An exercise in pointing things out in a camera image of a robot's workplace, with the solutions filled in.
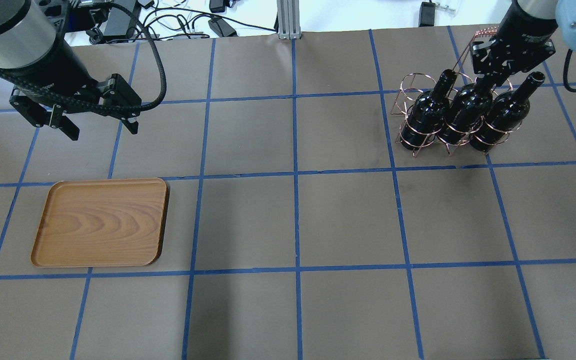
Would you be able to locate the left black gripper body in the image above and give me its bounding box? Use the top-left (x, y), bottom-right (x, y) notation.
top-left (9, 73), bottom-right (142, 127)

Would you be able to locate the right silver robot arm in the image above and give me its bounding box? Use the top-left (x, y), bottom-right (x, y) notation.
top-left (469, 0), bottom-right (576, 85)

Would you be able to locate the aluminium frame post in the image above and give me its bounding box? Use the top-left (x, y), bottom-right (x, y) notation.
top-left (276, 0), bottom-right (302, 40)

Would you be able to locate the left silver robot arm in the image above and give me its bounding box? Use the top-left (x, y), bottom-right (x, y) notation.
top-left (0, 0), bottom-right (142, 141)

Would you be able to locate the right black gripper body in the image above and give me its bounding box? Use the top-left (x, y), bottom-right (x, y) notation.
top-left (470, 30), bottom-right (556, 91)

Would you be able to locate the black wine bottle in basket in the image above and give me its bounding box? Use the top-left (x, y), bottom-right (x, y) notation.
top-left (398, 69), bottom-right (458, 153)

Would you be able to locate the copper wire bottle basket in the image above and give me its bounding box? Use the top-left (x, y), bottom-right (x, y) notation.
top-left (390, 26), bottom-right (519, 157)

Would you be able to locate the wooden rectangular tray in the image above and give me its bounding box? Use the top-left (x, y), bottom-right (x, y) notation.
top-left (30, 177), bottom-right (170, 269)

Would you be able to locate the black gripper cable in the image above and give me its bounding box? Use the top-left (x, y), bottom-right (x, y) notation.
top-left (0, 4), bottom-right (168, 116)

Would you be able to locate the black wine bottle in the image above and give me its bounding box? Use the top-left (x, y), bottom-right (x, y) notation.
top-left (398, 69), bottom-right (458, 153)
top-left (469, 71), bottom-right (546, 154)

